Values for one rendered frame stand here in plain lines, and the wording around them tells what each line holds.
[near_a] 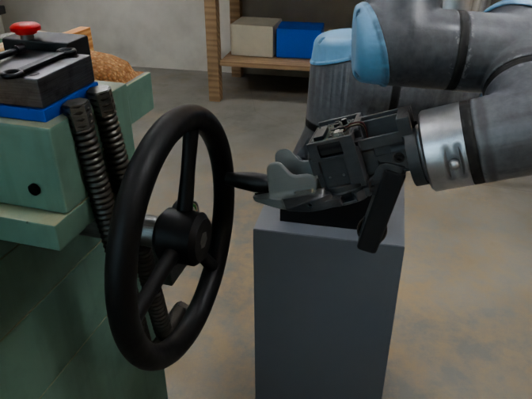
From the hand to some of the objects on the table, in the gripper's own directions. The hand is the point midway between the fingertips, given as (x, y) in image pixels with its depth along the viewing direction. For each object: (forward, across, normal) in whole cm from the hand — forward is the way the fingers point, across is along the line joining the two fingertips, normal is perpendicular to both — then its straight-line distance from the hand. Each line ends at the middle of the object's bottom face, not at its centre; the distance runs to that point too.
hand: (266, 199), depth 69 cm
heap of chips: (+26, -12, -20) cm, 35 cm away
